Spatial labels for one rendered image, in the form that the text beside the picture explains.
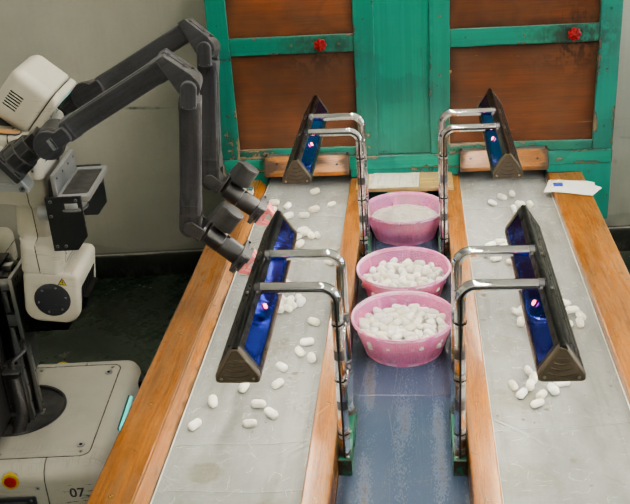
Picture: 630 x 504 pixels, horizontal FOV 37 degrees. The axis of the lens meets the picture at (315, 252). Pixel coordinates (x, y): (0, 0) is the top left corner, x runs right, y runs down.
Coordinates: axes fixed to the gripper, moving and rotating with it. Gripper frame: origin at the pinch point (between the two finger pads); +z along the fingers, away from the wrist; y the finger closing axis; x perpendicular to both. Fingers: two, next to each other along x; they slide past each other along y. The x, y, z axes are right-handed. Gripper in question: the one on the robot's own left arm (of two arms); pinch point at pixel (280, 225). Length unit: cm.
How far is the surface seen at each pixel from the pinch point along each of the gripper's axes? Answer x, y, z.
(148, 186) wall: 78, 134, -41
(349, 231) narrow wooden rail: -8.1, 7.7, 19.5
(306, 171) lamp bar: -26.8, -22.4, -6.1
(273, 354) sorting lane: 4, -60, 10
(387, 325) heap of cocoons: -12, -44, 32
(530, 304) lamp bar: -57, -98, 34
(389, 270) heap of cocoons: -14.2, -15.9, 30.9
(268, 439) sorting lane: 2, -95, 13
